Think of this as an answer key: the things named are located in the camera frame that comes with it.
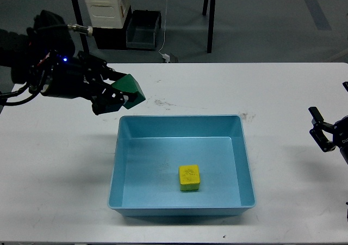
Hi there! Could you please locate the blue plastic tray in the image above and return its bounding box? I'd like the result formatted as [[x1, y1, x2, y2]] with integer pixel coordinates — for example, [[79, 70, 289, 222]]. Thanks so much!
[[108, 115, 256, 217]]

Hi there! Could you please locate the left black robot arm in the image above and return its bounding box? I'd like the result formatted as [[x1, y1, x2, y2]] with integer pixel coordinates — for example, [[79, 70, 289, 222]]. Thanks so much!
[[1, 10, 145, 115]]

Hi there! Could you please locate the yellow block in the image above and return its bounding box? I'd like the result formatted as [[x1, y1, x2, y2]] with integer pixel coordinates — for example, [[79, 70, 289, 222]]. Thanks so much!
[[178, 164, 201, 191]]

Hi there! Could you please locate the black box under crate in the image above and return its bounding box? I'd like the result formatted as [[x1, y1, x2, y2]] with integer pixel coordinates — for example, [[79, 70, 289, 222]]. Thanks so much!
[[92, 8, 132, 50]]

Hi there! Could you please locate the right black table leg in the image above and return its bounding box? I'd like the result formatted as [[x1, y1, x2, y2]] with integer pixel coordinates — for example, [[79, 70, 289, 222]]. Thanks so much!
[[207, 0, 216, 53]]

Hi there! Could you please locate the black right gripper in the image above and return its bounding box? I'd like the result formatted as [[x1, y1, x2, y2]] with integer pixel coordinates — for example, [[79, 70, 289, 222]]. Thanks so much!
[[308, 82, 348, 163]]

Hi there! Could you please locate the cream plastic crate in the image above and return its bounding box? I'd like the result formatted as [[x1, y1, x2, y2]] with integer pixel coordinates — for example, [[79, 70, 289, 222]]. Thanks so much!
[[85, 0, 130, 29]]

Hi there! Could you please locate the grey plastic bin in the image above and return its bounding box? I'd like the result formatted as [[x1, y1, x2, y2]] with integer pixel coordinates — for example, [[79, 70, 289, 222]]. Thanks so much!
[[126, 10, 161, 51]]

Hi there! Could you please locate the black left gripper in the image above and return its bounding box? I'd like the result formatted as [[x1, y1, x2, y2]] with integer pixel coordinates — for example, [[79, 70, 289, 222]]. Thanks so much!
[[41, 51, 137, 115]]

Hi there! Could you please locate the green block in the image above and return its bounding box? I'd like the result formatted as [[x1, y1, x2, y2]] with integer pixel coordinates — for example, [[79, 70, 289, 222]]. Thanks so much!
[[111, 74, 146, 109]]

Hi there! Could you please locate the white hanging cable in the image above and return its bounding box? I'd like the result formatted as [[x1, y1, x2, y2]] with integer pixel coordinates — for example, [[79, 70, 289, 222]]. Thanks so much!
[[158, 0, 168, 56]]

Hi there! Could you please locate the white power adapter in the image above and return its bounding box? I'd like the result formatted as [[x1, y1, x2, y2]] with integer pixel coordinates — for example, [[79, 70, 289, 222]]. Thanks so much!
[[162, 53, 171, 63]]

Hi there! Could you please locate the left black table leg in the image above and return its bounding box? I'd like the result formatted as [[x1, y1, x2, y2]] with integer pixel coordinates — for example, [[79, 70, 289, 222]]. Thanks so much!
[[71, 0, 89, 53]]

